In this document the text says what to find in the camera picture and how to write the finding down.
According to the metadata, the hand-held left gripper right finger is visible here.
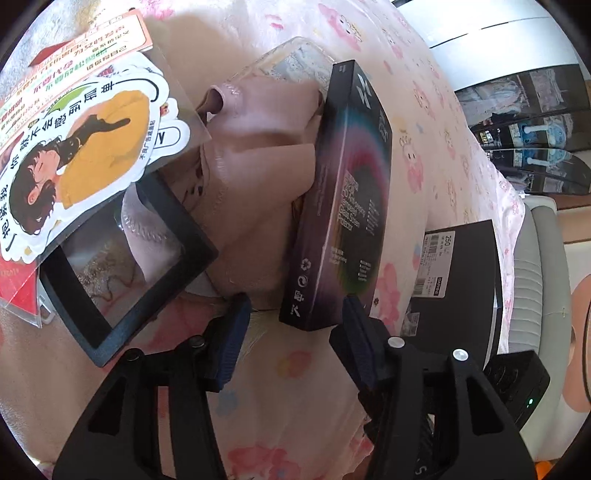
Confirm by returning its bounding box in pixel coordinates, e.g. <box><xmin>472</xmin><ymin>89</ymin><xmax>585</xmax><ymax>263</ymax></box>
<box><xmin>329</xmin><ymin>295</ymin><xmax>539</xmax><ymax>480</ymax></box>

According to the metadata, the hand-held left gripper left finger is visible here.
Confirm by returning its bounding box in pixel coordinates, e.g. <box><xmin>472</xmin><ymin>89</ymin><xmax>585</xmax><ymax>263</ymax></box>
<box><xmin>52</xmin><ymin>293</ymin><xmax>252</xmax><ymax>480</ymax></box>

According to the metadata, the black cardboard shoebox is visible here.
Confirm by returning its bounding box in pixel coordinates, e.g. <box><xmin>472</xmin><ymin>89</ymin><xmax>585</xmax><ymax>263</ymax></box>
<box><xmin>402</xmin><ymin>219</ymin><xmax>504</xmax><ymax>365</ymax></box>

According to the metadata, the black framed display box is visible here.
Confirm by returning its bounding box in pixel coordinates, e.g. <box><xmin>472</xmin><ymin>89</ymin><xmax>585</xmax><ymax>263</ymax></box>
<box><xmin>39</xmin><ymin>173</ymin><xmax>219</xmax><ymax>368</ymax></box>

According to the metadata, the pink cloth pouch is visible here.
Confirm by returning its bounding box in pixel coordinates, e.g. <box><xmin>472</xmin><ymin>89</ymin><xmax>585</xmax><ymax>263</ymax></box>
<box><xmin>175</xmin><ymin>76</ymin><xmax>324</xmax><ymax>310</ymax></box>

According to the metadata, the black screen protector box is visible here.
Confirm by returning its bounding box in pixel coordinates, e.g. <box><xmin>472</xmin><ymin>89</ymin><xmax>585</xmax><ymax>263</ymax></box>
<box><xmin>278</xmin><ymin>60</ymin><xmax>394</xmax><ymax>332</ymax></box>

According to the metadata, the grey padded headboard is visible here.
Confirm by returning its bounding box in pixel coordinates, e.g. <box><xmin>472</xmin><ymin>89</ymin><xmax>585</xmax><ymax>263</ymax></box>
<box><xmin>505</xmin><ymin>196</ymin><xmax>591</xmax><ymax>356</ymax></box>

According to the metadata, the cartoon girl sticker card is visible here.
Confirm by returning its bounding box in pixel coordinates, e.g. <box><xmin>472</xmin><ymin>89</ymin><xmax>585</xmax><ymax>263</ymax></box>
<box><xmin>0</xmin><ymin>46</ymin><xmax>213</xmax><ymax>265</ymax></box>

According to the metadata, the black glass display cabinet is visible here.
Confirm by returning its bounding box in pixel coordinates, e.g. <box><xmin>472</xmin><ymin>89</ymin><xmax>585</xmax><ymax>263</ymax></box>
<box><xmin>455</xmin><ymin>65</ymin><xmax>591</xmax><ymax>195</ymax></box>

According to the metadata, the pink cartoon printed blanket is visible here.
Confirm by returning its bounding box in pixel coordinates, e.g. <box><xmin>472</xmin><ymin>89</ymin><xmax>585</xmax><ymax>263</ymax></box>
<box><xmin>0</xmin><ymin>0</ymin><xmax>527</xmax><ymax>480</ymax></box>

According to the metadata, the clear plastic package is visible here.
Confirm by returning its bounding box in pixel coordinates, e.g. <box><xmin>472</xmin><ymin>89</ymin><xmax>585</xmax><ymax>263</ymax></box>
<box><xmin>231</xmin><ymin>36</ymin><xmax>335</xmax><ymax>93</ymax></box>

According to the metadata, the cream printed text card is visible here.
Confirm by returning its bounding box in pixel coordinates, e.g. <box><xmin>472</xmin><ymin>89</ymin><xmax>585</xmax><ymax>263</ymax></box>
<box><xmin>0</xmin><ymin>8</ymin><xmax>154</xmax><ymax>121</ymax></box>

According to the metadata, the white wardrobe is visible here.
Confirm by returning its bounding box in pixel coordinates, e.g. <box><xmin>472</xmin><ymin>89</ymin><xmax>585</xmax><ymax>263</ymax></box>
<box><xmin>394</xmin><ymin>0</ymin><xmax>583</xmax><ymax>90</ymax></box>

